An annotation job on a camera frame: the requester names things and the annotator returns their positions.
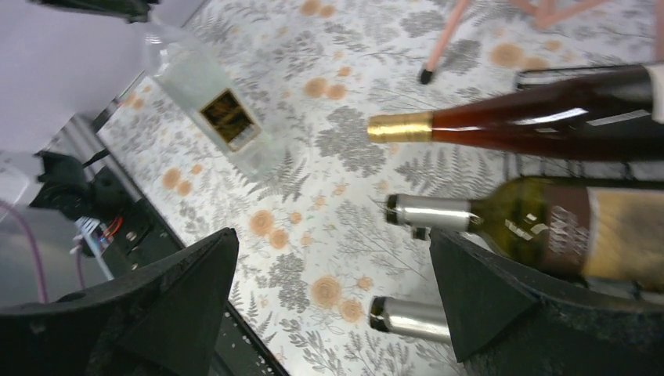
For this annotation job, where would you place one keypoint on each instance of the green wine bottle brown label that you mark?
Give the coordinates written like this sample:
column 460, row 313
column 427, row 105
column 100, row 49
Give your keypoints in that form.
column 562, row 226

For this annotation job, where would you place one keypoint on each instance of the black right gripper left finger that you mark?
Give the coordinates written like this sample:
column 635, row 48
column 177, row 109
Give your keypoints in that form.
column 161, row 319

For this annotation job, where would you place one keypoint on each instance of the clear liquor bottle black cap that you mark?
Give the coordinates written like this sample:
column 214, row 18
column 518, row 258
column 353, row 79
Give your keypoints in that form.
column 189, row 73

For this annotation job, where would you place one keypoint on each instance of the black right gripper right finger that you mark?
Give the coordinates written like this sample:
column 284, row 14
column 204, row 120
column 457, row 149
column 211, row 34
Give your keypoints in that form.
column 508, row 319

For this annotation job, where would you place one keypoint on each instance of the pink music stand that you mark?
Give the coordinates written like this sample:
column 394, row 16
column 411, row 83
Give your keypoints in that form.
column 516, row 31

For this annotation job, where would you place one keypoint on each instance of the red wine bottle gold cap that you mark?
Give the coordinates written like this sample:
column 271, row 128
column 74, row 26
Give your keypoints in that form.
column 493, row 123

